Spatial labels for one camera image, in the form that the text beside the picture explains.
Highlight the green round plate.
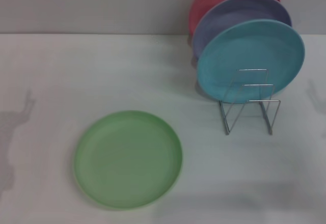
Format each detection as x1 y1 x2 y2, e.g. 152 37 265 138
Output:
73 110 183 211

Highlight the blue round plate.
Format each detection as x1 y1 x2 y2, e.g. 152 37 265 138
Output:
196 19 306 105

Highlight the purple round plate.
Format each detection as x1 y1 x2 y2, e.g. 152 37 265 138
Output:
191 0 293 61

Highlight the metal wire plate rack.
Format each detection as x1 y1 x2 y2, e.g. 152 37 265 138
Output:
218 68 281 136

